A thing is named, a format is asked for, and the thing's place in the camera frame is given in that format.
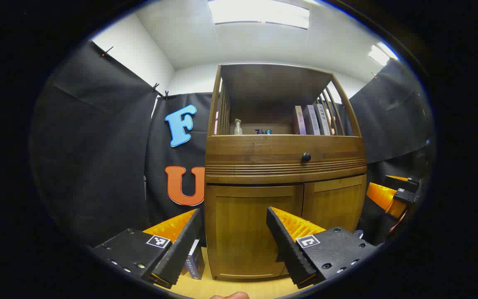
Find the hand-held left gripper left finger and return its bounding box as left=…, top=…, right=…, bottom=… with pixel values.
left=92, top=207, right=203, bottom=289

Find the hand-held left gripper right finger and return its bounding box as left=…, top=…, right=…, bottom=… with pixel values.
left=266, top=206, right=379, bottom=289

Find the wooden cabinet door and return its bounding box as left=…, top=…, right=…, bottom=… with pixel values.
left=303, top=175, right=366, bottom=234
left=205, top=185, right=305, bottom=279

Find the wooden double-door shoe cabinet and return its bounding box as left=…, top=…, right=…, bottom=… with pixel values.
left=204, top=63, right=367, bottom=282

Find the dark blue book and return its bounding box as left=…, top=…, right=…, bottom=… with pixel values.
left=184, top=239, right=205, bottom=280

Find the wooden drawer with ribbed front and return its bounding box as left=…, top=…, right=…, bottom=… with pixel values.
left=205, top=135, right=367, bottom=184

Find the purple book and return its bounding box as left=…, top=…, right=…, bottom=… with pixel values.
left=303, top=104, right=321, bottom=136

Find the pink-brown book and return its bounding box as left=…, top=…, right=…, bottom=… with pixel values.
left=292, top=105, right=307, bottom=135

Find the black backdrop cloth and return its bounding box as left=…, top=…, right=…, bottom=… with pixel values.
left=29, top=39, right=434, bottom=250

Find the small ceiling light panel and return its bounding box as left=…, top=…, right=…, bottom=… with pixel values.
left=368, top=41, right=400, bottom=67

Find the large ceiling light panel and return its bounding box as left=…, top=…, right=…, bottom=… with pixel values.
left=207, top=0, right=310, bottom=30

